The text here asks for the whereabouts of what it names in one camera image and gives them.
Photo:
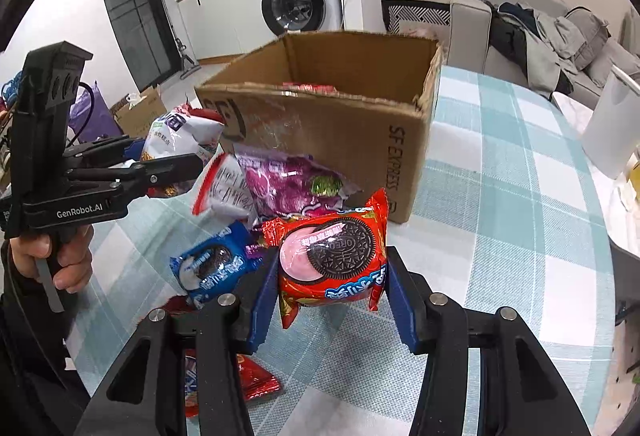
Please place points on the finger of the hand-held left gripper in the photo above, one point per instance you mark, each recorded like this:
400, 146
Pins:
107, 149
165, 169

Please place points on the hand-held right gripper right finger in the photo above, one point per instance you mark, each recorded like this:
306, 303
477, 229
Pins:
402, 311

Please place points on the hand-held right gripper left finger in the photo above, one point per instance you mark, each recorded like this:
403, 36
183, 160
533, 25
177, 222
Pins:
262, 301

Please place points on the white noodle snack bag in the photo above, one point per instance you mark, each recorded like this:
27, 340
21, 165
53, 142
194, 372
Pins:
175, 130

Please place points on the blue cookie packet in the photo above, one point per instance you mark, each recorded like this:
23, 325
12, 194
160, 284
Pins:
215, 266

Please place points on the red cookie packet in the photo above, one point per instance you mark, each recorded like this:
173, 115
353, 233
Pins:
330, 256

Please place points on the red chip bag blue logo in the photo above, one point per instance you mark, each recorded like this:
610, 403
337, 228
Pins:
191, 381

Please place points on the purple candy bag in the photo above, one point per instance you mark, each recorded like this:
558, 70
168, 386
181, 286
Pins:
290, 181

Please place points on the red black striped snack packet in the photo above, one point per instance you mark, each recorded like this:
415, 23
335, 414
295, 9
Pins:
310, 88

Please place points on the person's left forearm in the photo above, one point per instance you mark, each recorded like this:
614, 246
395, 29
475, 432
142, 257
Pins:
30, 356

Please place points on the person's left hand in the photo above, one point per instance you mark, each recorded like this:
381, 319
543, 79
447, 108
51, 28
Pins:
72, 261

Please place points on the printed brown cardboard box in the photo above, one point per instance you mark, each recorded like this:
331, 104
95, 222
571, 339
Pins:
140, 113

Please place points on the small purple snack packet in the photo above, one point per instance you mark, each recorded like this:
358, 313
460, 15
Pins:
255, 252

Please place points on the white red-edged snack packet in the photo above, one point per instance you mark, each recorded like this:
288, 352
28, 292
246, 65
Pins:
225, 186

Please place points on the mop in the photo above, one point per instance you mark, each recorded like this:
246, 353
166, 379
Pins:
184, 53

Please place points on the dark glass door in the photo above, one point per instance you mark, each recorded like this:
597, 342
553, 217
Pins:
135, 5

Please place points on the white kitchen counter cabinet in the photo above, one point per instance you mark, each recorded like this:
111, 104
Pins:
220, 5

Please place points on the yellow plastic bag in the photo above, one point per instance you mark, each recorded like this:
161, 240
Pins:
632, 178

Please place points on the white cylindrical bin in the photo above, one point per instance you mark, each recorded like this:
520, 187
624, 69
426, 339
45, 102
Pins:
610, 125

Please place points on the pink cloth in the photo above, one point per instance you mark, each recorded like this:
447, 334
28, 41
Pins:
425, 31

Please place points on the grey sofa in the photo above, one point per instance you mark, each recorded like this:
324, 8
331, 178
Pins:
470, 30

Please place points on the black white patterned basket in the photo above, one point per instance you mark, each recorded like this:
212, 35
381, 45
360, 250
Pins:
415, 15

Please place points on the dark jacket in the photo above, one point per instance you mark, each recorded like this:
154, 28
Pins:
512, 35

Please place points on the grey clothing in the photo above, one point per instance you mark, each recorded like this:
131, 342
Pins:
547, 45

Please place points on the light grey cushion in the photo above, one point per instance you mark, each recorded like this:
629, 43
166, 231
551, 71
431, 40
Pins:
615, 63

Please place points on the dark grey cushion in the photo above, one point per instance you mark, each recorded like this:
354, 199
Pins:
590, 35

